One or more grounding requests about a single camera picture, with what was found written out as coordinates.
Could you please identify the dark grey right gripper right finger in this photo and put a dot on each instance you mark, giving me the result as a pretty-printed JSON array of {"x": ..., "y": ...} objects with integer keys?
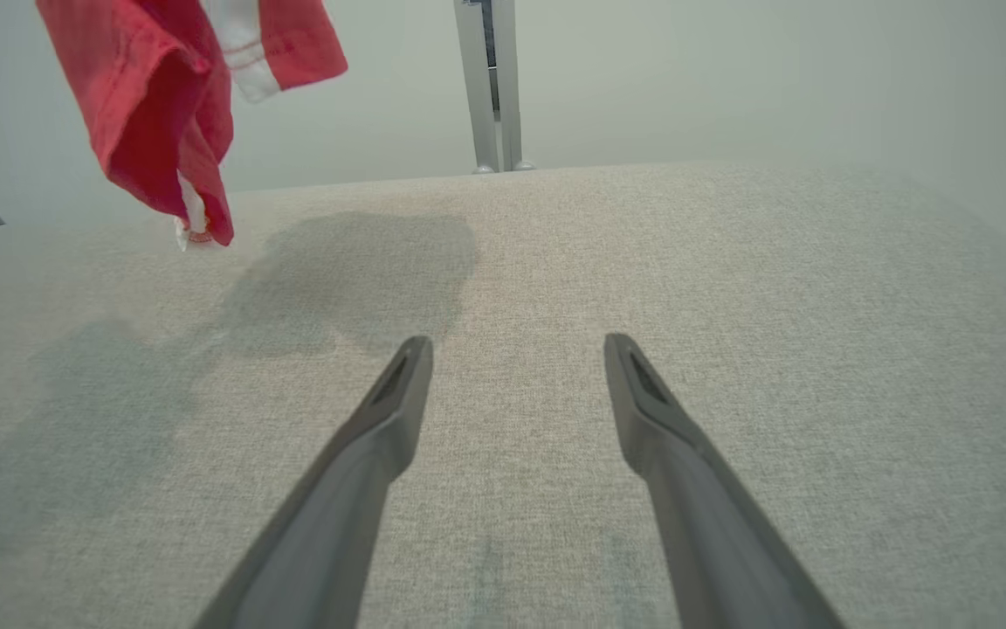
[{"x": 713, "y": 533}]

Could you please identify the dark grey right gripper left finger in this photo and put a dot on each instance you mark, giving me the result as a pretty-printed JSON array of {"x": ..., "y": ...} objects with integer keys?
[{"x": 328, "y": 515}]

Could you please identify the red shorts with white trim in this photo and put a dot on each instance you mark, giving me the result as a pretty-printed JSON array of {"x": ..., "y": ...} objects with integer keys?
[{"x": 145, "y": 96}]

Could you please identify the grey fabric sofa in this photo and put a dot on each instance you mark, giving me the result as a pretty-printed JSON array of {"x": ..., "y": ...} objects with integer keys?
[{"x": 730, "y": 306}]

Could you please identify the grey metal partition post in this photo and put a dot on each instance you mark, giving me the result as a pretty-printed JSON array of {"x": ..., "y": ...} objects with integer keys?
[{"x": 477, "y": 87}]

